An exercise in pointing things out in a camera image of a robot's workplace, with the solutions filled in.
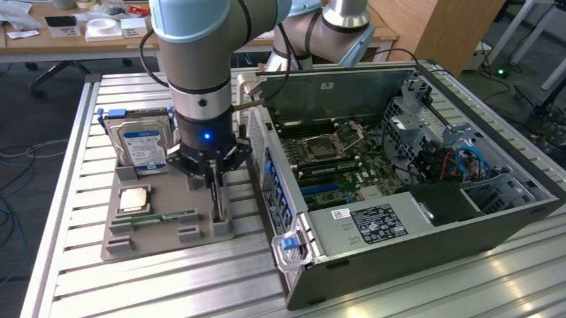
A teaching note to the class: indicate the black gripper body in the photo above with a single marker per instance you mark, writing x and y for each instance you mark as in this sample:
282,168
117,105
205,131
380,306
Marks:
204,132

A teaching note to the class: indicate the black graphics card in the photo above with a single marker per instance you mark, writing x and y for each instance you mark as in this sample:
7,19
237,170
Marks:
218,202

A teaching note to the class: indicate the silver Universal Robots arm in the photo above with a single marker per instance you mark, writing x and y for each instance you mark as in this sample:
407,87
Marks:
194,59

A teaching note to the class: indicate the grey parts rack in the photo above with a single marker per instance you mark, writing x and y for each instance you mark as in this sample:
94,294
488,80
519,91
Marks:
173,198

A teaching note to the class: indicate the hard disk with blue carrier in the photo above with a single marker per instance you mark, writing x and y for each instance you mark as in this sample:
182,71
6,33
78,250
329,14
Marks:
142,145

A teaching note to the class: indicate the copper coloured CPU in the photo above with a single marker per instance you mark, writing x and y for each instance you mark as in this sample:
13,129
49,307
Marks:
134,198

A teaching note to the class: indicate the black RAM slot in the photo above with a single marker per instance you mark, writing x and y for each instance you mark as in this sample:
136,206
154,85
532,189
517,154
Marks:
305,127

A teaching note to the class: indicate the CPU socket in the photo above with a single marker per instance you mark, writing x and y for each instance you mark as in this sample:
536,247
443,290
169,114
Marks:
321,149

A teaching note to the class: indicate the blue expansion slot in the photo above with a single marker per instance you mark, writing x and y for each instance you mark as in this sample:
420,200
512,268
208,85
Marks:
324,189

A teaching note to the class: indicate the metal socket cover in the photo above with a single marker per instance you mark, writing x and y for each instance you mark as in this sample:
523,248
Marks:
354,132

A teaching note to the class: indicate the blue case latch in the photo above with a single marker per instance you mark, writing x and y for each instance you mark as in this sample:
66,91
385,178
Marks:
290,244

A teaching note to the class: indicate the green motherboard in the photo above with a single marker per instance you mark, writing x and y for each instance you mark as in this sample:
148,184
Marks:
376,172

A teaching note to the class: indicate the stack of white papers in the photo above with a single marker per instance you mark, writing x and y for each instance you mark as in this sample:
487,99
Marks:
266,35

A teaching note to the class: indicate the plain white box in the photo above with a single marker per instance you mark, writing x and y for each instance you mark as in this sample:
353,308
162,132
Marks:
133,28

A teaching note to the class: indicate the grey power supply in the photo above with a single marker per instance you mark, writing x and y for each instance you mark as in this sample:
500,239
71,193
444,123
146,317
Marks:
368,222

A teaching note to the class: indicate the white tape roll on box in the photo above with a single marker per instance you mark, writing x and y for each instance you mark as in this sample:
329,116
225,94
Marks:
104,30

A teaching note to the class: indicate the black chair base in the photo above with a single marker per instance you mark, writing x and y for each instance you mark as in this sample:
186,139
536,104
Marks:
53,71

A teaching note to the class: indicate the red small item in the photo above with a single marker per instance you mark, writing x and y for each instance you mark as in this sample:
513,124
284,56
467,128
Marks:
138,10

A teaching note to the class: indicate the metal drive cage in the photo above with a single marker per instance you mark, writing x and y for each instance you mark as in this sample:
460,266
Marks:
412,132

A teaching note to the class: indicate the wooden desk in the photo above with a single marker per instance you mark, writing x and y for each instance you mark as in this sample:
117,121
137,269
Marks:
66,44

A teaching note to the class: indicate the white box with black top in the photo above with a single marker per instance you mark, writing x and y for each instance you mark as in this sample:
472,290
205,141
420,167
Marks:
65,30

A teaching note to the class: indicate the white paper card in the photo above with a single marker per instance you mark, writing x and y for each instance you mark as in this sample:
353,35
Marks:
22,34

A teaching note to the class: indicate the open dark PC case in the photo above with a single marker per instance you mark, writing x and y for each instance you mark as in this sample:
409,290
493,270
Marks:
399,275

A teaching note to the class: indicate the crumpled plastic bag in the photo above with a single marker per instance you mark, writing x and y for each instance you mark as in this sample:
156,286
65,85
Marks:
18,15

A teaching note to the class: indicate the wooden cabinet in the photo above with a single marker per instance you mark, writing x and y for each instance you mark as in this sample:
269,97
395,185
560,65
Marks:
443,39

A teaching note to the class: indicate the metal disk bay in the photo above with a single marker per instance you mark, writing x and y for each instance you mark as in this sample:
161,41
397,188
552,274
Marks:
504,189

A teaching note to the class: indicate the white switch box red button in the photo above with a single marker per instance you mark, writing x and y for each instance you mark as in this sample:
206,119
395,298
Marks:
480,59

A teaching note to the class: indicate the white table frame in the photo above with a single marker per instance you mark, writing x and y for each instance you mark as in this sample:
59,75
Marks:
533,30

